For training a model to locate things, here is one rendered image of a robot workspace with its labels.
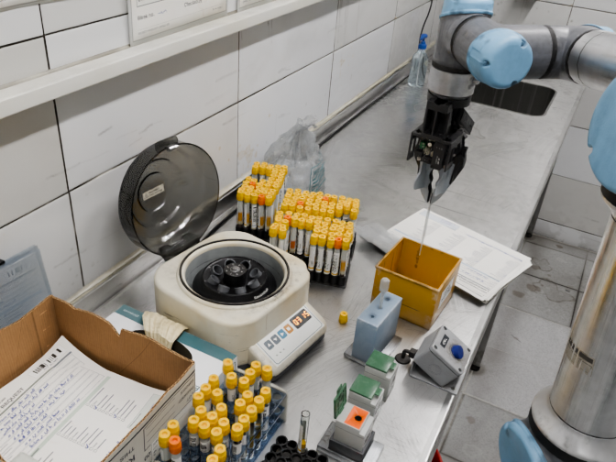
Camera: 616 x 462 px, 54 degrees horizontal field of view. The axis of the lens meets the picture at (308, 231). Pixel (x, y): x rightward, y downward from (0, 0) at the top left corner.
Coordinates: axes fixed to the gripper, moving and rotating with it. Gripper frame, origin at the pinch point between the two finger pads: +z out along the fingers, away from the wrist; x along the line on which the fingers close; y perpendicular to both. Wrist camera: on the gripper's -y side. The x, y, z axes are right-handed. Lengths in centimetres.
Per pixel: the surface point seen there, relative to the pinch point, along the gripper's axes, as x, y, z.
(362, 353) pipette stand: -0.1, 21.7, 22.8
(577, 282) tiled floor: 28, -170, 113
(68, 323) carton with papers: -39, 51, 15
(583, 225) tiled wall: 21, -203, 101
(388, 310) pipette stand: 1.3, 16.5, 15.7
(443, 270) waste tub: 3.6, -7.0, 20.0
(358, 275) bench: -12.8, -2.1, 25.6
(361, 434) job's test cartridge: 8.8, 40.7, 18.7
